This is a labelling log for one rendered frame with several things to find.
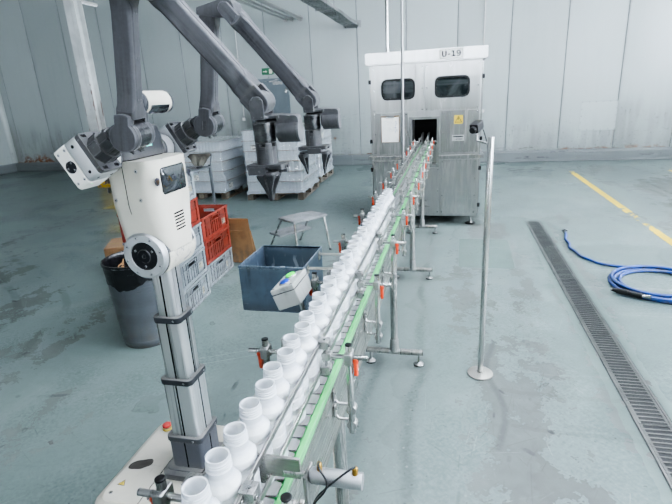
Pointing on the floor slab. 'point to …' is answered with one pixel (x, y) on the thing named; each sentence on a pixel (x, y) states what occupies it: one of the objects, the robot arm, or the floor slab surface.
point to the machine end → (432, 121)
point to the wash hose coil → (630, 273)
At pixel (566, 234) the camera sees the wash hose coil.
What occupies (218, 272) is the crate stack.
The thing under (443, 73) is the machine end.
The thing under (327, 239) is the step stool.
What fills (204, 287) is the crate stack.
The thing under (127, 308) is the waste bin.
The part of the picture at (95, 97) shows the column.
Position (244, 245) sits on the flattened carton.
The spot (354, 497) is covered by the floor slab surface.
